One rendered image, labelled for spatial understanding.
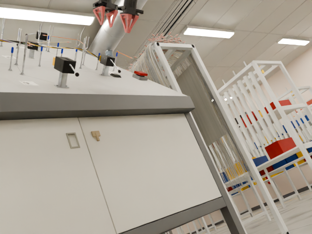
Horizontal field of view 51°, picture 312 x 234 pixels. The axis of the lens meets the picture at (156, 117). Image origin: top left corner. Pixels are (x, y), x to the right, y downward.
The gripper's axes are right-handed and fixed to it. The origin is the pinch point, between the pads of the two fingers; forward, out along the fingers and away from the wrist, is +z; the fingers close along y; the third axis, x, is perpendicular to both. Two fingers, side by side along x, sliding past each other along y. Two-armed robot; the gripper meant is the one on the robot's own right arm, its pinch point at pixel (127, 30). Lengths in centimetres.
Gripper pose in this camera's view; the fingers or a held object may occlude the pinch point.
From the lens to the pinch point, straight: 143.4
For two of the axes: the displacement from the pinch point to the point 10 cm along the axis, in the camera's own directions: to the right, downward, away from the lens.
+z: -1.3, 9.8, 1.5
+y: -7.7, 0.0, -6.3
